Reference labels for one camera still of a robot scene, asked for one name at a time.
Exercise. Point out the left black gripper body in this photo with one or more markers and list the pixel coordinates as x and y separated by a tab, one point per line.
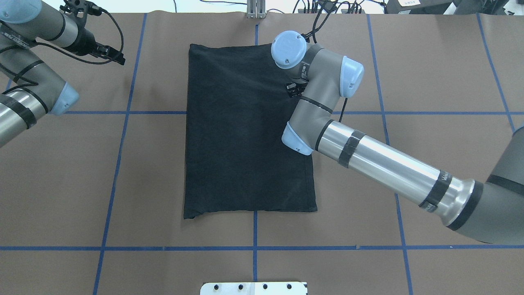
84	42

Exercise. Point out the black t-shirt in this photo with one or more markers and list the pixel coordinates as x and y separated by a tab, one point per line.
235	160

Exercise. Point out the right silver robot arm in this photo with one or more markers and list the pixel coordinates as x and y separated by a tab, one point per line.
489	212

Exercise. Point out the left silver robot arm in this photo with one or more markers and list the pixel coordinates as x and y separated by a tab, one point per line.
38	90

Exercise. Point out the black label printer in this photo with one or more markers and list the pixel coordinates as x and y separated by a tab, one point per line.
413	7

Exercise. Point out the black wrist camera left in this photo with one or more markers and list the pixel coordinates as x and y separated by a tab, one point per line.
75	7

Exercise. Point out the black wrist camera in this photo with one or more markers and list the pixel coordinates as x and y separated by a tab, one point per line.
75	7
295	89

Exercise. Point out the aluminium frame post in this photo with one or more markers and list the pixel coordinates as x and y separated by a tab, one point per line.
256	9

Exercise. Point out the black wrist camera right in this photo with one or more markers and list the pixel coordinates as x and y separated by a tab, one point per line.
295	89

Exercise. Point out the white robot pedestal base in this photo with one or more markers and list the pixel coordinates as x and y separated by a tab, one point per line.
255	288

